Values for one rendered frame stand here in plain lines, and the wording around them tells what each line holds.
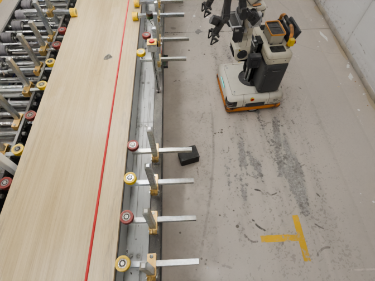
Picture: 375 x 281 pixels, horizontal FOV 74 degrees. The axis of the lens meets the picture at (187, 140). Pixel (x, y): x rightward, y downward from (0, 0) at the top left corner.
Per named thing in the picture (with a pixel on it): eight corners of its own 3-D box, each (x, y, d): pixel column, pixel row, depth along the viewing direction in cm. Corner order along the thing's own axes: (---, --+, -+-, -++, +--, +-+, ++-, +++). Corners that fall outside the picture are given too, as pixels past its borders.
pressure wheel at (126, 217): (125, 229, 154) (121, 225, 144) (121, 218, 157) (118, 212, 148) (138, 224, 155) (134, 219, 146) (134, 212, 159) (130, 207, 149)
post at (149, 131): (159, 161, 193) (152, 125, 152) (159, 165, 191) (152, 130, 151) (154, 161, 193) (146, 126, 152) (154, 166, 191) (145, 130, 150)
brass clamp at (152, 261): (157, 254, 146) (157, 253, 142) (157, 280, 139) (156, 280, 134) (147, 255, 146) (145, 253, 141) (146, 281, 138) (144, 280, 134)
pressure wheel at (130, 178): (125, 189, 168) (122, 182, 158) (128, 178, 172) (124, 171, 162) (138, 189, 167) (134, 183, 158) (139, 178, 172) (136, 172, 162)
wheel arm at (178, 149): (191, 149, 186) (191, 146, 183) (191, 153, 185) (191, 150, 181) (133, 151, 185) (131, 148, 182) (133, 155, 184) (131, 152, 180)
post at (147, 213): (158, 229, 168) (149, 207, 127) (158, 234, 166) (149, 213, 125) (153, 229, 168) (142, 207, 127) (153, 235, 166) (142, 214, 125)
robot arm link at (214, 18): (229, 18, 201) (227, 12, 205) (217, 13, 196) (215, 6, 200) (221, 30, 209) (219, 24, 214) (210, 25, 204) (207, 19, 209)
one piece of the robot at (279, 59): (262, 67, 323) (283, 3, 252) (275, 98, 294) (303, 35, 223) (236, 69, 320) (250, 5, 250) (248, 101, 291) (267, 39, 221)
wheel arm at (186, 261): (198, 258, 144) (198, 257, 141) (198, 265, 143) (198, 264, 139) (123, 262, 143) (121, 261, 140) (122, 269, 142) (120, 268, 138)
